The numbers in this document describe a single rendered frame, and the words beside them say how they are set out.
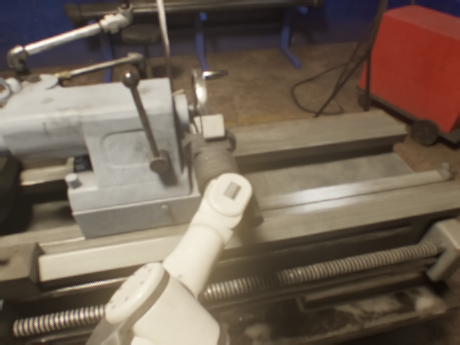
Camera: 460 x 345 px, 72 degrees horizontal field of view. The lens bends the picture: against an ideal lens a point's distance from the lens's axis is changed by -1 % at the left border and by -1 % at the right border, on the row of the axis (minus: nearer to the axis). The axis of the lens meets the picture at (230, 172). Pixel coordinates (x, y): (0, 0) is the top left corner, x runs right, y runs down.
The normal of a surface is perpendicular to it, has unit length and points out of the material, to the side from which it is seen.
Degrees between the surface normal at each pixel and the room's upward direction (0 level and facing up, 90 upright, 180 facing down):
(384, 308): 0
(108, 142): 76
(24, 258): 0
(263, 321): 0
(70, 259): 36
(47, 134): 86
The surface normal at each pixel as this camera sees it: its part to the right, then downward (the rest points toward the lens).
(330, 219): 0.12, -0.21
